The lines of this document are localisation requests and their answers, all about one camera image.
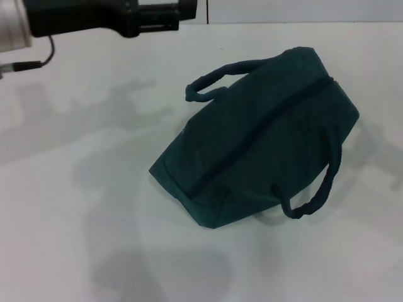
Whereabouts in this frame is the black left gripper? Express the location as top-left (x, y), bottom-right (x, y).
top-left (23, 0), bottom-right (180, 39)

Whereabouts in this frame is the dark teal insulated lunch bag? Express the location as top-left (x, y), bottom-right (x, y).
top-left (148, 46), bottom-right (360, 230)

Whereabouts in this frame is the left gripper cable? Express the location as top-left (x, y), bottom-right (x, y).
top-left (0, 35), bottom-right (55, 79)

